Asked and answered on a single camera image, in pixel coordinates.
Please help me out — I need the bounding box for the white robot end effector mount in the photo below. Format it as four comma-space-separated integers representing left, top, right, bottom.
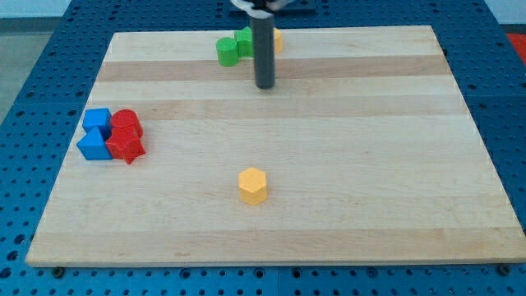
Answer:
230, 0, 295, 18

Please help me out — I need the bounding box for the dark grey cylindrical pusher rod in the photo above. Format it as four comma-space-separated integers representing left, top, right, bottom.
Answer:
250, 14, 275, 90

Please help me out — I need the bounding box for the yellow hexagon block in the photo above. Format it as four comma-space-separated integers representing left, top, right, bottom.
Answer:
238, 168, 268, 206

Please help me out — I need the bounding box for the yellow block behind rod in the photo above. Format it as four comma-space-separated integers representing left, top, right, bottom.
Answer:
274, 28, 284, 54

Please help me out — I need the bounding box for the green star block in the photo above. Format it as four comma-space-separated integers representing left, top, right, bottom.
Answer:
233, 26, 253, 58

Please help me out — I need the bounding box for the green cylinder block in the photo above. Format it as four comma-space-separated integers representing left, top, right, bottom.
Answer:
215, 37, 239, 67

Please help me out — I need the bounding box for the red cylinder block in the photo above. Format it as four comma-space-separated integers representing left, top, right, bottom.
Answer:
110, 109, 144, 137

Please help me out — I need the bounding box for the red star block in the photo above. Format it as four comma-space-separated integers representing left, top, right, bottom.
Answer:
105, 127, 146, 164

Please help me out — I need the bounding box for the blue cube block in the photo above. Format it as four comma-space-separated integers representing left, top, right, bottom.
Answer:
82, 108, 112, 140

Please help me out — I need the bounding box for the blue triangular block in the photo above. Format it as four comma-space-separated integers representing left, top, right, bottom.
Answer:
76, 127, 113, 160

